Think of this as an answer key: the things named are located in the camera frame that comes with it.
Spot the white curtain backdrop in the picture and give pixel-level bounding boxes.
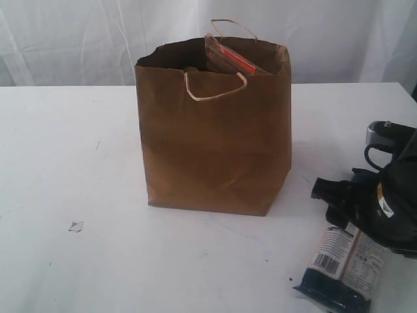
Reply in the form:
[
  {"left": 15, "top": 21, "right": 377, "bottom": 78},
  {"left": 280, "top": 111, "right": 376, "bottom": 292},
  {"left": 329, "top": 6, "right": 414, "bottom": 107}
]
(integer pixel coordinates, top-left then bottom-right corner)
[{"left": 1, "top": 1, "right": 416, "bottom": 91}]

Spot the brown kraft stand-up pouch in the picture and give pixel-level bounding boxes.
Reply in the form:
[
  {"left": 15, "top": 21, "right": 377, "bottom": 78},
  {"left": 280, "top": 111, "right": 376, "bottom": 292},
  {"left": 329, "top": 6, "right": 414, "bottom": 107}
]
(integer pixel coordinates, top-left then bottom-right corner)
[{"left": 204, "top": 33, "right": 257, "bottom": 76}]

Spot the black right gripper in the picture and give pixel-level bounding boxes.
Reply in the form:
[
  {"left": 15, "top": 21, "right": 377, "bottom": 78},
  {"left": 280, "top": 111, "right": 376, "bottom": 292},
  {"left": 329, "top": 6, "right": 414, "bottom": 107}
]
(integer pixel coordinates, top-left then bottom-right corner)
[{"left": 311, "top": 131, "right": 416, "bottom": 258}]

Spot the small torn paper scrap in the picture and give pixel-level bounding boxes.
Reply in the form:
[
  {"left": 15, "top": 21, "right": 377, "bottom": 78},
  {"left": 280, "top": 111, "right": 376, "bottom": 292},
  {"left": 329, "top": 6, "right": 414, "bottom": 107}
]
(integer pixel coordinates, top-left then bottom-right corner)
[{"left": 68, "top": 221, "right": 83, "bottom": 233}]

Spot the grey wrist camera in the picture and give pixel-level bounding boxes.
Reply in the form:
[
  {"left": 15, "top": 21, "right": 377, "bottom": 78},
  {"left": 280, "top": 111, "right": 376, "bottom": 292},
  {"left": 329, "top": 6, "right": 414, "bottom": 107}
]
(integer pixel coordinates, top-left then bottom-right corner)
[{"left": 366, "top": 121, "right": 416, "bottom": 147}]

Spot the brown paper shopping bag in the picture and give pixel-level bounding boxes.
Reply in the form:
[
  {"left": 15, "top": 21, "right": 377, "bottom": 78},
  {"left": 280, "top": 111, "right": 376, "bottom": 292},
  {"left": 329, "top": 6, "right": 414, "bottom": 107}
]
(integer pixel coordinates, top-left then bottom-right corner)
[{"left": 135, "top": 36, "right": 292, "bottom": 216}]

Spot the dark blue noodle package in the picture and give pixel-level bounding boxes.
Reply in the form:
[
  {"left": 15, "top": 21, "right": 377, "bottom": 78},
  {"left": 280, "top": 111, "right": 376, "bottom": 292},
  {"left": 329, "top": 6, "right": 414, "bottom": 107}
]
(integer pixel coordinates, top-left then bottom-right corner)
[{"left": 294, "top": 223, "right": 388, "bottom": 312}]

